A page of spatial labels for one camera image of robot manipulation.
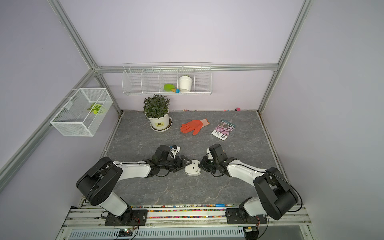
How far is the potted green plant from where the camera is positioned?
983 mm

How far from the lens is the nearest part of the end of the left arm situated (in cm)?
71

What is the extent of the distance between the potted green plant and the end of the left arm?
0.99 ft

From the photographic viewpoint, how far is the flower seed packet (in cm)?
107
